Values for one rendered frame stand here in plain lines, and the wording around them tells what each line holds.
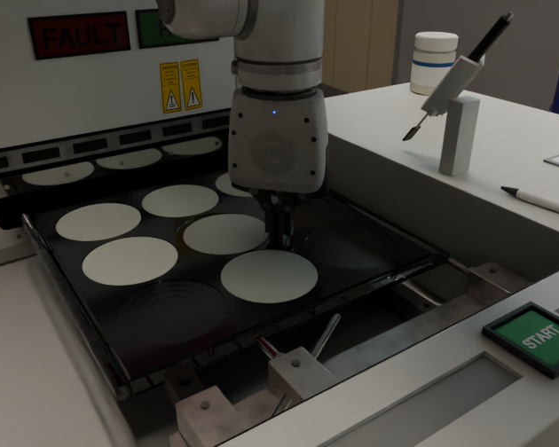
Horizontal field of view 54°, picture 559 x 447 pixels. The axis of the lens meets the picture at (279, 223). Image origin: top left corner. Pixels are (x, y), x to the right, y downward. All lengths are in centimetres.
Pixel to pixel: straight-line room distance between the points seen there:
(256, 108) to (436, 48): 49
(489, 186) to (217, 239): 31
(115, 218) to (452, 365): 46
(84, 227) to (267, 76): 30
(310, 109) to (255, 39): 8
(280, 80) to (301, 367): 26
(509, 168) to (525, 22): 262
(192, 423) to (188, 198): 39
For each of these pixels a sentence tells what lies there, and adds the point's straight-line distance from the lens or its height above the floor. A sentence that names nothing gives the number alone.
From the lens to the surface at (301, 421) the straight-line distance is 34.
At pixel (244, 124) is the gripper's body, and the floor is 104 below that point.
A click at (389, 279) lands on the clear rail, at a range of 57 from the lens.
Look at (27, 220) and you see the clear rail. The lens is 74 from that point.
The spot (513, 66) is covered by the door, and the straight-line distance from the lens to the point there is 336.
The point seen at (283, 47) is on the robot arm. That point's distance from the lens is 52.
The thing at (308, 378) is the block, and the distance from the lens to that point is 44.
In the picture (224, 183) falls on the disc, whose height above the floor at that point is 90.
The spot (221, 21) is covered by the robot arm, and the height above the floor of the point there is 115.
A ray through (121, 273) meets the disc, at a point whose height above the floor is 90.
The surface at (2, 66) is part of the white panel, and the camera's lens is 75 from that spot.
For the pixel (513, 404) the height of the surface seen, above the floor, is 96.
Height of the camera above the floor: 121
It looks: 28 degrees down
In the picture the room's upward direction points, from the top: straight up
